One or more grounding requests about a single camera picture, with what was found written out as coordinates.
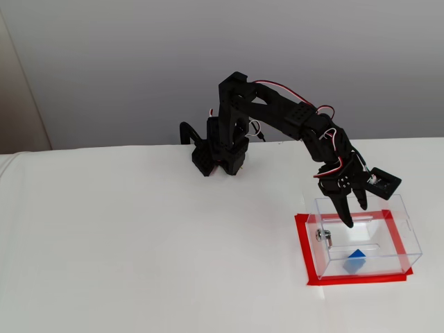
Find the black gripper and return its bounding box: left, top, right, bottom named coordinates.
left=316, top=150, right=369, bottom=230

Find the blue lego brick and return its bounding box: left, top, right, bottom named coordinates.
left=342, top=248, right=367, bottom=275

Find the silver box lock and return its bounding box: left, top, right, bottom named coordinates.
left=314, top=228, right=334, bottom=249

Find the transparent plastic box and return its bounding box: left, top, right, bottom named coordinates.
left=305, top=194, right=425, bottom=282

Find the black table clamp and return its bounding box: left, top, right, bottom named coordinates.
left=178, top=120, right=210, bottom=148

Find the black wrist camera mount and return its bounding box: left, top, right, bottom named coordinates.
left=364, top=166, right=403, bottom=200

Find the red white wrist wire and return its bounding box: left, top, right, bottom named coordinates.
left=316, top=128, right=350, bottom=180

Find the red tape frame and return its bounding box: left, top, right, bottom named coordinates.
left=294, top=208, right=415, bottom=287

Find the black power cable plug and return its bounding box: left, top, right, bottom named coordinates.
left=250, top=119, right=268, bottom=144

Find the long red servo wire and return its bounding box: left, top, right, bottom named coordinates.
left=252, top=79, right=338, bottom=121

